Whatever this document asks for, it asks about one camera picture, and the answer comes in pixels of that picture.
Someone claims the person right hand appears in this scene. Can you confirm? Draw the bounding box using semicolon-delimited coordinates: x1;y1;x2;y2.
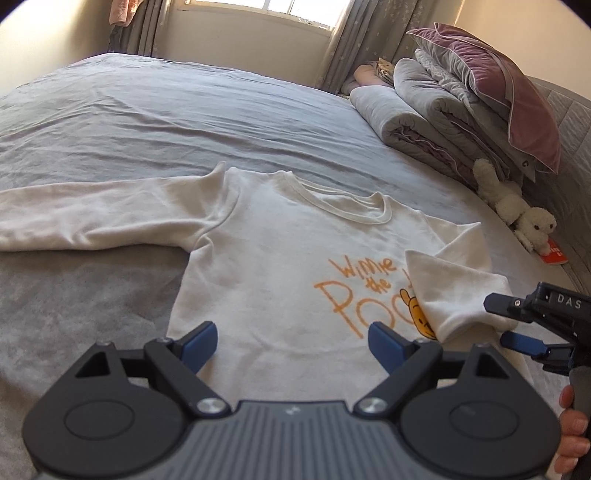
554;385;590;474

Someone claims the window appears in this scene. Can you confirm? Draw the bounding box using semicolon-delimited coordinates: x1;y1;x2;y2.
179;0;351;30

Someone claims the grey curtain right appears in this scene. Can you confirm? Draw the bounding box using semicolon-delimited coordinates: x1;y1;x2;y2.
314;0;436;94

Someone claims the folded grey quilt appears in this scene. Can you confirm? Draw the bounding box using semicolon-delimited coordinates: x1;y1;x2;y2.
349;48;536;188

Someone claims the white Winnie the Pooh sweatshirt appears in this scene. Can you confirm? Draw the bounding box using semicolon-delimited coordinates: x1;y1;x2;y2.
0;161;565;416

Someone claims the white plush dog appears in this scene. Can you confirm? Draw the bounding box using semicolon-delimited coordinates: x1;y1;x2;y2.
473;159;557;257

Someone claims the pink hanging towel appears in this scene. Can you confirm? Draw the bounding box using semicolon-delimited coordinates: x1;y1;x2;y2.
109;0;143;27

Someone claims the grey bed sheet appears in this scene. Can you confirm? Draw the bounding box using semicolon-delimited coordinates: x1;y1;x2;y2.
0;51;583;480

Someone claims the pink bundle by curtain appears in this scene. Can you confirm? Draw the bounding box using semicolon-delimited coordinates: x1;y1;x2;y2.
341;58;394;96

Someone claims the grey quilted headboard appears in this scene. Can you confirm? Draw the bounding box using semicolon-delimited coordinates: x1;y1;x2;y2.
525;78;590;294

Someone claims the orange book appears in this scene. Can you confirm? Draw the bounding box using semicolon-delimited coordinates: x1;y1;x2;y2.
541;238;569;265

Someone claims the grey curtain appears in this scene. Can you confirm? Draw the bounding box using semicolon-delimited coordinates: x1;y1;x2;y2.
108;0;173;58
314;0;436;94

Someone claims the mauve pillow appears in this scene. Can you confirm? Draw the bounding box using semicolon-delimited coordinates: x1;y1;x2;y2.
408;23;562;174

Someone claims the grey curtain left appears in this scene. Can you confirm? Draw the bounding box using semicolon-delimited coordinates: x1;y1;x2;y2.
108;0;173;58

